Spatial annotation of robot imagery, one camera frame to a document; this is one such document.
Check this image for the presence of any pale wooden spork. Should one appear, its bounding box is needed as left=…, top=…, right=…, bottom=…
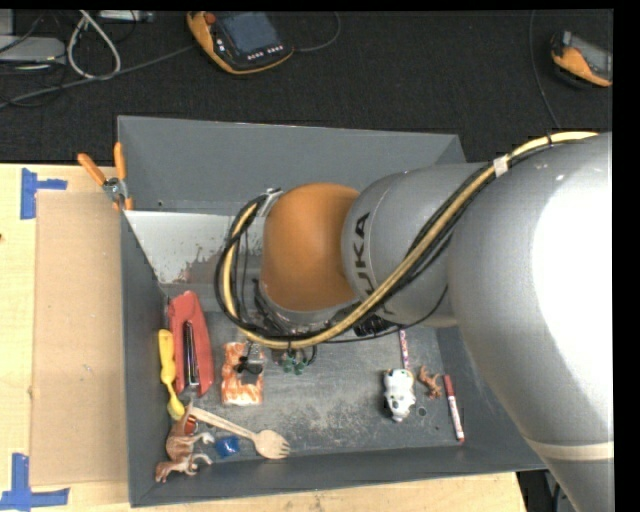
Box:
left=188, top=403, right=292, bottom=461

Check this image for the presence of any brown cardboard board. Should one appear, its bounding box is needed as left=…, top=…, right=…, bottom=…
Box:
left=28, top=189, right=129, bottom=487

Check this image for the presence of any red and white marker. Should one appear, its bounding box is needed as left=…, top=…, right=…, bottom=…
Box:
left=442, top=374, right=466, bottom=444

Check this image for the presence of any small orange-brown toy animal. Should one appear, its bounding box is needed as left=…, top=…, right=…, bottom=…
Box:
left=418, top=365, right=444, bottom=400

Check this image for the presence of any red stapler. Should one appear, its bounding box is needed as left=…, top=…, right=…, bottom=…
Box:
left=166, top=290, right=216, bottom=398

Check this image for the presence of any white spotted toy cow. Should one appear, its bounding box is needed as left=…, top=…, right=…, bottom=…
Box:
left=381, top=367, right=418, bottom=424

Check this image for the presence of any orange and white patterned block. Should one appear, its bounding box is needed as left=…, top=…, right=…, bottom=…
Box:
left=220, top=341, right=265, bottom=408

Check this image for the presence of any yellow plastic toy tool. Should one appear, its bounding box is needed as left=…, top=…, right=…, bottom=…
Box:
left=157, top=328, right=187, bottom=421

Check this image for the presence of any grey metal bin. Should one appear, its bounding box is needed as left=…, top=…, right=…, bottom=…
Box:
left=115, top=115, right=547, bottom=508

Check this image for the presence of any brown toy animal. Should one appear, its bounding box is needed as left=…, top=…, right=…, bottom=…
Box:
left=165, top=399, right=216, bottom=462
left=154, top=452, right=214, bottom=484

